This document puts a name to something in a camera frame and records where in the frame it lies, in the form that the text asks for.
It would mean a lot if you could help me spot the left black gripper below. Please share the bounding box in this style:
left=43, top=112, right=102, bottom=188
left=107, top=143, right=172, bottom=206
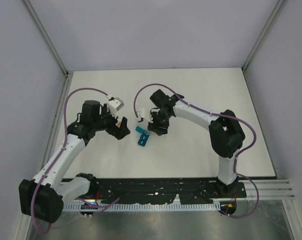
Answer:
left=93, top=103, right=130, bottom=139

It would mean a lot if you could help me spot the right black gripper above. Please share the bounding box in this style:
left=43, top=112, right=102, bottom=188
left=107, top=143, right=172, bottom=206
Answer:
left=147, top=110, right=171, bottom=136

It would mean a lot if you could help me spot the teal pill organizer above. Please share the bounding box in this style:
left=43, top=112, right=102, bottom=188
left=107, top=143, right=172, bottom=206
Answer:
left=135, top=126, right=150, bottom=147

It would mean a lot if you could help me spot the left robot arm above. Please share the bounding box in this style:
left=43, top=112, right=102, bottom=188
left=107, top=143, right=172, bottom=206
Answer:
left=18, top=97, right=130, bottom=224

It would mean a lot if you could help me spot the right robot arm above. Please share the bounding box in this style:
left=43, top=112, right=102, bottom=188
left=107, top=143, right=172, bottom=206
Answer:
left=148, top=89, right=246, bottom=197

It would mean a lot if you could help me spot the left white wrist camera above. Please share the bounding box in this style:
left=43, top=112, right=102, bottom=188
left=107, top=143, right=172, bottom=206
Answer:
left=107, top=95, right=124, bottom=113

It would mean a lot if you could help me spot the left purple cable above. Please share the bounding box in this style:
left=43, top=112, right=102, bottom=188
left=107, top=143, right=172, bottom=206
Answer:
left=30, top=87, right=120, bottom=234

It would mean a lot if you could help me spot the white slotted cable duct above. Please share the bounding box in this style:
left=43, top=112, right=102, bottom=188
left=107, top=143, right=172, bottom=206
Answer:
left=62, top=201, right=221, bottom=212

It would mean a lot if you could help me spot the left aluminium frame post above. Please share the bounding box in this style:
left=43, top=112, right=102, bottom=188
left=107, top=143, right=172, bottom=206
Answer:
left=21, top=0, right=68, bottom=76

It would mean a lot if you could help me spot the aluminium frame post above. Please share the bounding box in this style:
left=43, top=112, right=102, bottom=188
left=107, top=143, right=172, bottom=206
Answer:
left=21, top=0, right=68, bottom=76
left=242, top=0, right=288, bottom=73

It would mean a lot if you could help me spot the right aluminium frame post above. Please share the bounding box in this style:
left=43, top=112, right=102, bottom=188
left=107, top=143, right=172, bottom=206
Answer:
left=242, top=0, right=288, bottom=73

